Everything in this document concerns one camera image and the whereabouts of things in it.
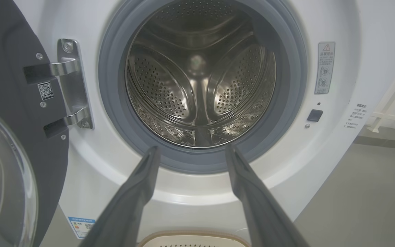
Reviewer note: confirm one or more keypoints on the white frame rack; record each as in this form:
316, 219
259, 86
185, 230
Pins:
389, 116

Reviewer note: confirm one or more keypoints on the white QR code sticker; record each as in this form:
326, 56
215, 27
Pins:
46, 91

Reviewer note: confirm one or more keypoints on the stainless steel perforated drum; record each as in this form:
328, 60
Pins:
201, 85

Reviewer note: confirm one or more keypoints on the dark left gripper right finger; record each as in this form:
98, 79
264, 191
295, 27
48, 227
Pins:
262, 212

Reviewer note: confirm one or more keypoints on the grey warning sticker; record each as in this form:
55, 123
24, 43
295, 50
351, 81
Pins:
324, 68

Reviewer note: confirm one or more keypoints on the cream perforated laundry basket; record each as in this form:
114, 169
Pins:
194, 240

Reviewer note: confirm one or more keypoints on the grey rubber door gasket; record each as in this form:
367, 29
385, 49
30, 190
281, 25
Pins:
115, 103

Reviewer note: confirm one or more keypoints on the white front-load washing machine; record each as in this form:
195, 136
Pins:
338, 154

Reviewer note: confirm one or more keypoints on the blue energy label sticker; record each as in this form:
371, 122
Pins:
81, 227

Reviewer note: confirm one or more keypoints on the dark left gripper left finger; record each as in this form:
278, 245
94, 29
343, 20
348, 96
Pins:
125, 209

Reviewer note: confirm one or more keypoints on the black glass washing machine door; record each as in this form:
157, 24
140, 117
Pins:
9, 68

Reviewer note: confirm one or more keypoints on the silver metal door hinge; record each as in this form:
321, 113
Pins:
74, 85

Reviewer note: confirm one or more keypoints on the black door latch socket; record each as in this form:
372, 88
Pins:
315, 115

